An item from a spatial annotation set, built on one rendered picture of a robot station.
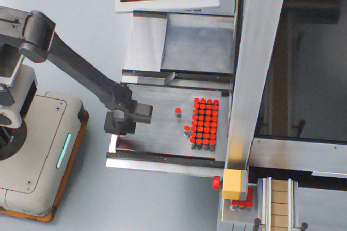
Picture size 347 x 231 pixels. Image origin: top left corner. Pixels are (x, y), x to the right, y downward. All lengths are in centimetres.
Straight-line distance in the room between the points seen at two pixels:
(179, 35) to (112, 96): 62
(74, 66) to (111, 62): 170
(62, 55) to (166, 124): 60
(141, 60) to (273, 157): 69
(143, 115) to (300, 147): 48
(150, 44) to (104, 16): 131
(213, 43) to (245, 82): 82
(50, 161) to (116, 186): 39
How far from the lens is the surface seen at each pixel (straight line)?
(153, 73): 189
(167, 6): 221
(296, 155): 152
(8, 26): 128
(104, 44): 314
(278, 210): 164
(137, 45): 200
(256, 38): 105
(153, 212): 261
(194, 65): 193
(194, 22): 205
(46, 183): 246
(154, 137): 178
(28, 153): 253
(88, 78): 140
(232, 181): 155
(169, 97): 185
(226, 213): 168
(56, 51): 131
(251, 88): 120
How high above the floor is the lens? 247
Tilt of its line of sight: 61 degrees down
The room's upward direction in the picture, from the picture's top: 5 degrees counter-clockwise
